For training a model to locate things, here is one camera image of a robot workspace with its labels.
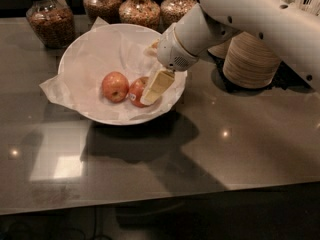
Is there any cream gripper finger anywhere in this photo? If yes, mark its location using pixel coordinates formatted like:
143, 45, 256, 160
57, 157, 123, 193
140, 68, 175, 106
144, 39, 159, 57

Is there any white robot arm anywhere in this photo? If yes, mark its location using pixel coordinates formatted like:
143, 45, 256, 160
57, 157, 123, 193
141, 0, 320, 105

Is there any left red apple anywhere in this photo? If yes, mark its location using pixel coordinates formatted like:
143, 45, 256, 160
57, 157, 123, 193
102, 71, 129, 103

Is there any left glass cereal jar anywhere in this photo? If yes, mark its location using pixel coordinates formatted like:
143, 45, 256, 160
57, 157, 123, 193
26, 0, 76, 49

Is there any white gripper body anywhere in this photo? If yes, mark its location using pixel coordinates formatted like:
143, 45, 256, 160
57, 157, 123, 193
157, 23, 198, 72

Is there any red apple with sticker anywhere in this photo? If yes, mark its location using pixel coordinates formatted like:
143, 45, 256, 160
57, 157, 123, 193
128, 77, 148, 108

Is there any glass cereal jar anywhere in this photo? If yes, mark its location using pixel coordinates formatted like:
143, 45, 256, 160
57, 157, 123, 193
26, 0, 76, 49
83, 0, 123, 24
119, 0, 160, 30
160, 0, 197, 28

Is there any large white bowl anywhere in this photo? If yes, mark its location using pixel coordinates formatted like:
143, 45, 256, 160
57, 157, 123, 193
57, 23, 188, 126

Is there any white paper bowl liner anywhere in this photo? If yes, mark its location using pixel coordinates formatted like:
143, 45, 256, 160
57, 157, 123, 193
39, 16, 188, 122

